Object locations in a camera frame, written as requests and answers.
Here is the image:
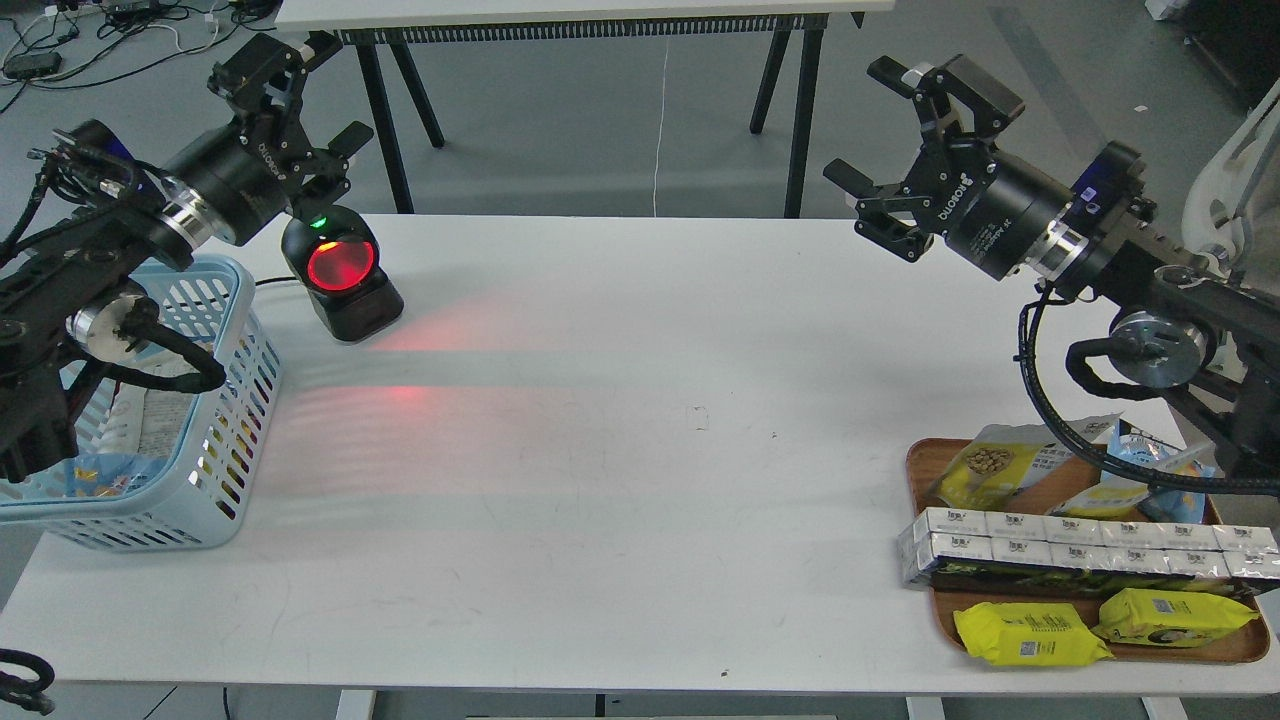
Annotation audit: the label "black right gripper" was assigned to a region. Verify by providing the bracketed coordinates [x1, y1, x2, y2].
[823, 54, 1085, 281]

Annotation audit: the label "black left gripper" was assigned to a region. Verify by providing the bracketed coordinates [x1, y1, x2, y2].
[160, 31, 375, 249]

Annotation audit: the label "yellow white snack pouch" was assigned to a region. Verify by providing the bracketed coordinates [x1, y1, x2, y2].
[929, 424, 1075, 511]

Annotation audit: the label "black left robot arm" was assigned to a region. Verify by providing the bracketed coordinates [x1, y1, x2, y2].
[1, 31, 372, 483]

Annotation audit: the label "white robot base right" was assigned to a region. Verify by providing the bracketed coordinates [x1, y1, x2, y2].
[1181, 83, 1279, 295]

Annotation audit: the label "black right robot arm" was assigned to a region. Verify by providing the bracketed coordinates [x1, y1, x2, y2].
[824, 55, 1277, 496]

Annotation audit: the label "white snack bag in basket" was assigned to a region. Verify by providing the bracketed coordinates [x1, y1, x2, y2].
[91, 384, 198, 459]

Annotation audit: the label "light blue plastic basket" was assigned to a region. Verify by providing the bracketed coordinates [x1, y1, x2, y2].
[1, 255, 284, 553]

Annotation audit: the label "yellow white snack bag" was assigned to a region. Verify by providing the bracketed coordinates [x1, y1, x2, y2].
[1047, 473, 1207, 524]

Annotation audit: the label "blue snack bag in basket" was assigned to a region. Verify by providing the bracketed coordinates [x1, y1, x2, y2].
[56, 454, 166, 498]

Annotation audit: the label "blue snack bag on tray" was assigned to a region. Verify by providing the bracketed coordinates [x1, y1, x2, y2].
[1107, 419, 1216, 479]

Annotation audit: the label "yellow snack pack left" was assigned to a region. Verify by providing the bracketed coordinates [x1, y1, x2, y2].
[952, 602, 1114, 667]

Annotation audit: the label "yellow snack pack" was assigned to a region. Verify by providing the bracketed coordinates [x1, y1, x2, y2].
[952, 602, 1114, 667]
[1091, 588, 1260, 648]

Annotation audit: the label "yellow snack pack right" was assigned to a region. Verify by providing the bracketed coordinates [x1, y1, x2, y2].
[1091, 588, 1260, 648]

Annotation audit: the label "background table black legs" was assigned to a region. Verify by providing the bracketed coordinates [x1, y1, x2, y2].
[273, 1, 893, 219]

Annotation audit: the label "black barcode scanner red window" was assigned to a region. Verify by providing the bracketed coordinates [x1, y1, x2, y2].
[282, 205, 404, 343]

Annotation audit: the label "white multipack carton box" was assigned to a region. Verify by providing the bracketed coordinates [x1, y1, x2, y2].
[895, 507, 1279, 600]

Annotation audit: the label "brown wooden tray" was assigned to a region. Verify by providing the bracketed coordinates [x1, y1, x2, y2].
[905, 438, 1272, 664]

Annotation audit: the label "floor cables and adapters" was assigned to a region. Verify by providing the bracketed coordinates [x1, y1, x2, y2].
[0, 0, 285, 113]

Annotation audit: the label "white hanging cable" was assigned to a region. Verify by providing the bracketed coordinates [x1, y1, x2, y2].
[652, 38, 671, 218]

